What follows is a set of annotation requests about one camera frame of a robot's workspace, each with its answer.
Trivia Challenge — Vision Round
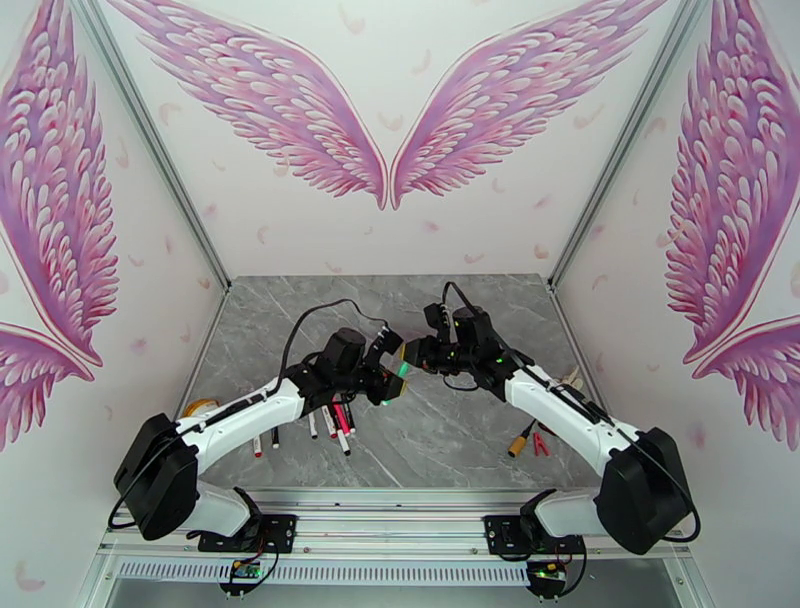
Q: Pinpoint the green marker pen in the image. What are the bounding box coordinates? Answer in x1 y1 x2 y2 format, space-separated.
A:
382 362 413 408

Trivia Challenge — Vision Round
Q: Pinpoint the aluminium mounting rail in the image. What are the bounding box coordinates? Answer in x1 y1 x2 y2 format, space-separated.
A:
96 487 692 561

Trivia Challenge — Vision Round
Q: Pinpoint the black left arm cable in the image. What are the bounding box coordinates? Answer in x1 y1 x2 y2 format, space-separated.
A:
107 298 389 533

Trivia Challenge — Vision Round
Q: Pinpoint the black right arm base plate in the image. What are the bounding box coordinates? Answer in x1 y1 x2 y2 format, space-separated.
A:
484 513 588 558

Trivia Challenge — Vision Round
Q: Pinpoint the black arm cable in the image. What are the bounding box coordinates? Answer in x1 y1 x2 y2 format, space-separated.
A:
440 281 703 544
107 298 389 533

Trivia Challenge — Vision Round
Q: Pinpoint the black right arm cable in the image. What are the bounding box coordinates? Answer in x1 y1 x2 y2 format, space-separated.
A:
440 281 703 544

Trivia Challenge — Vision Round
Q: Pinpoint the white perforated cable tray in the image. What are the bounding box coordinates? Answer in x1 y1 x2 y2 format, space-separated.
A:
115 557 533 587

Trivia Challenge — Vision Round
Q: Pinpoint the aluminium frame post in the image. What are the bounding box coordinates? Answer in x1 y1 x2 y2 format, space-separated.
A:
68 0 233 295
549 0 721 295

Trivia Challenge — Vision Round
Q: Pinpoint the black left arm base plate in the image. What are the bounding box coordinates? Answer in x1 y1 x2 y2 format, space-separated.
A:
198 513 298 554

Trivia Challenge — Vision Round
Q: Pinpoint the small green circuit board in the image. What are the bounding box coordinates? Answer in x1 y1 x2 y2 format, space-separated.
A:
526 559 571 598
218 557 265 598

